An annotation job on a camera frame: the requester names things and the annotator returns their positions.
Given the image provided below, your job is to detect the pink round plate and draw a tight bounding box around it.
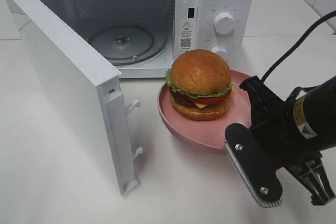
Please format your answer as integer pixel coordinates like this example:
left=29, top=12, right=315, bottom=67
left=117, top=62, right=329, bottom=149
left=157, top=70, right=251, bottom=155

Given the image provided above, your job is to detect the lower white microwave knob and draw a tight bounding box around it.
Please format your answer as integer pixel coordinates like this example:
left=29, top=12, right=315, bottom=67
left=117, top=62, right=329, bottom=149
left=211, top=46, right=228, bottom=61

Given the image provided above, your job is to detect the burger with lettuce and tomato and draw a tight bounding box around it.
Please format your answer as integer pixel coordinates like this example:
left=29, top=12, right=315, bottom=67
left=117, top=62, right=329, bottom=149
left=165, top=49, right=233, bottom=121

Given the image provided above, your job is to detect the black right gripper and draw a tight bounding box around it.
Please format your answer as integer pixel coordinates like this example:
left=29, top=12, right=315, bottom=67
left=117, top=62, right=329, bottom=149
left=224, top=76, right=335, bottom=207

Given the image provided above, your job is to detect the white warning label sticker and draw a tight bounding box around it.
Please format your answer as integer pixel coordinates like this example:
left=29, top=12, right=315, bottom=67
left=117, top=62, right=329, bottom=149
left=178, top=18, right=195, bottom=49

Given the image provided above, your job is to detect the glass microwave turntable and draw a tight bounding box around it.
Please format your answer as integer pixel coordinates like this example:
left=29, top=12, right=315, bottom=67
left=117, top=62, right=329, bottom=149
left=88, top=25, right=167, bottom=66

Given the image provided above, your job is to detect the white microwave knob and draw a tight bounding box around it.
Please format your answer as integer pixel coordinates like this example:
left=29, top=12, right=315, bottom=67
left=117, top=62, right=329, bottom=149
left=213, top=11, right=235, bottom=35
left=211, top=46, right=228, bottom=61

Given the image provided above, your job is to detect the upper white microwave knob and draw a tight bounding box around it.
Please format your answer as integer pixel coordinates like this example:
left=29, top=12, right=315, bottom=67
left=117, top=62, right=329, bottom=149
left=213, top=11, right=235, bottom=35

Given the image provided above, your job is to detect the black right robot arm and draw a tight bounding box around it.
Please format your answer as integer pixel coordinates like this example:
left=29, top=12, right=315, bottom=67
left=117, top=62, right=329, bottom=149
left=225, top=77, right=335, bottom=208

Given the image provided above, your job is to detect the white microwave door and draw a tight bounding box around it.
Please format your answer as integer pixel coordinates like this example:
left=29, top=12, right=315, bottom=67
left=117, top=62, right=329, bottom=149
left=6, top=0, right=143, bottom=195

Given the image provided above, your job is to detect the white microwave oven body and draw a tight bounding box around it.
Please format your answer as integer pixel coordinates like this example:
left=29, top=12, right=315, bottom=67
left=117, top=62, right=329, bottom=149
left=40, top=0, right=251, bottom=78

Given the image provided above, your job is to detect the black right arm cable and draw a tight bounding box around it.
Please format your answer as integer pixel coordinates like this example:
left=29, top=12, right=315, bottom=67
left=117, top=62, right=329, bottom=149
left=259, top=10, right=336, bottom=99

